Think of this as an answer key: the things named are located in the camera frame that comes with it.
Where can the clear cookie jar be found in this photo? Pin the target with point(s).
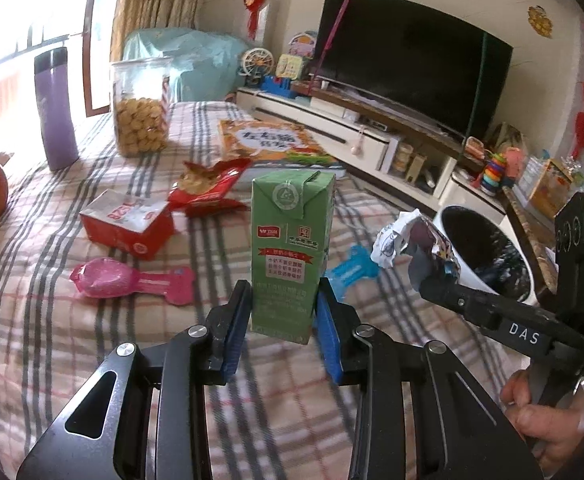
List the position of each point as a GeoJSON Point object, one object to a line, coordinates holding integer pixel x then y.
{"type": "Point", "coordinates": [139, 120]}

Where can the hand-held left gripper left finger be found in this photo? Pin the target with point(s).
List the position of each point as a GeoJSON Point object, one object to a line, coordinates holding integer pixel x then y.
{"type": "Point", "coordinates": [234, 332]}

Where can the plaid blanket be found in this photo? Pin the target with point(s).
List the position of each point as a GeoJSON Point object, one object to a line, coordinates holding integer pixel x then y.
{"type": "Point", "coordinates": [72, 340]}

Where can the red snack bag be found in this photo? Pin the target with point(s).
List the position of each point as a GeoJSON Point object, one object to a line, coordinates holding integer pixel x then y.
{"type": "Point", "coordinates": [204, 185]}

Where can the blue white snack bag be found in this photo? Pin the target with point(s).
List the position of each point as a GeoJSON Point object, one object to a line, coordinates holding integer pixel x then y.
{"type": "Point", "coordinates": [421, 245]}

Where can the beige striped curtain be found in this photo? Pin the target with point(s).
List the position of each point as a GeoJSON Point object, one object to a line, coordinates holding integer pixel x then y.
{"type": "Point", "coordinates": [162, 0]}

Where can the white tv cabinet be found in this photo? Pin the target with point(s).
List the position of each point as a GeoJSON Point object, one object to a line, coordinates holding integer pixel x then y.
{"type": "Point", "coordinates": [332, 125]}

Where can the pink spoon toy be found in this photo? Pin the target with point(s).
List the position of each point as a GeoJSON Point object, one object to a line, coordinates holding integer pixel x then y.
{"type": "Point", "coordinates": [107, 277]}

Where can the yellow wall sticker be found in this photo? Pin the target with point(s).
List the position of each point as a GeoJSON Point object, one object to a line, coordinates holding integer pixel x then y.
{"type": "Point", "coordinates": [540, 21]}

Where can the ferris wheel toy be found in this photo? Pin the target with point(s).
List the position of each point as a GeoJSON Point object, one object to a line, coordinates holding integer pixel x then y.
{"type": "Point", "coordinates": [257, 65]}

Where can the children's picture book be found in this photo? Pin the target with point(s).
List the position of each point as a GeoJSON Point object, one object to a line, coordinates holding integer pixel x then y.
{"type": "Point", "coordinates": [272, 142]}

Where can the marble counter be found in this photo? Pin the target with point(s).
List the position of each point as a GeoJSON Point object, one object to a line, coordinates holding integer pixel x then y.
{"type": "Point", "coordinates": [529, 225]}

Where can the colourful toy board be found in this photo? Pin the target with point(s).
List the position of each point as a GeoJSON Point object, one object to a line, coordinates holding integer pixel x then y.
{"type": "Point", "coordinates": [303, 44]}

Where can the black television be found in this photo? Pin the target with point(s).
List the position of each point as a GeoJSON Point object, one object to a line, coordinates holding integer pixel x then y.
{"type": "Point", "coordinates": [411, 60]}

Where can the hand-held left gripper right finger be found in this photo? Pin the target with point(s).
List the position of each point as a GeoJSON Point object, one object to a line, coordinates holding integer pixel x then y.
{"type": "Point", "coordinates": [328, 340]}

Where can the sliding glass door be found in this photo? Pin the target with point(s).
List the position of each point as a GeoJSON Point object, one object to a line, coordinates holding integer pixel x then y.
{"type": "Point", "coordinates": [92, 35]}

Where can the person's right hand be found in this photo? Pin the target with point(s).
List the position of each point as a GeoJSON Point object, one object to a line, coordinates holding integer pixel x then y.
{"type": "Point", "coordinates": [546, 422]}

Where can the yellow printed box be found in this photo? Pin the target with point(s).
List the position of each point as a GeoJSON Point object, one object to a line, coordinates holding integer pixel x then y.
{"type": "Point", "coordinates": [551, 190]}

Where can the yellow toy phone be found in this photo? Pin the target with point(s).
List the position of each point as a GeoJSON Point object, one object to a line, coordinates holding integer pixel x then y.
{"type": "Point", "coordinates": [292, 66]}

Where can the red cardboard box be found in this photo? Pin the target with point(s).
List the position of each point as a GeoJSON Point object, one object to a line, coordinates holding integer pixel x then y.
{"type": "Point", "coordinates": [127, 225]}

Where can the white round bin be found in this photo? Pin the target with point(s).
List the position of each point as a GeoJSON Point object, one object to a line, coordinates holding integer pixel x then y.
{"type": "Point", "coordinates": [496, 255]}

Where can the teal covered sofa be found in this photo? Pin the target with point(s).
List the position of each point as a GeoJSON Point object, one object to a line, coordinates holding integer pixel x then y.
{"type": "Point", "coordinates": [197, 60]}

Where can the purple thermos bottle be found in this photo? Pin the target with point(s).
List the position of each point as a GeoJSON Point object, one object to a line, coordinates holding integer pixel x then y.
{"type": "Point", "coordinates": [57, 110]}

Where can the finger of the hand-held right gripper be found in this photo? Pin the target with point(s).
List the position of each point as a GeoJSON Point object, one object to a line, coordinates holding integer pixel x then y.
{"type": "Point", "coordinates": [461, 302]}

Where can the green drink carton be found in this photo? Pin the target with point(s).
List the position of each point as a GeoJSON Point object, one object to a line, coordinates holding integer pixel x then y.
{"type": "Point", "coordinates": [287, 260]}

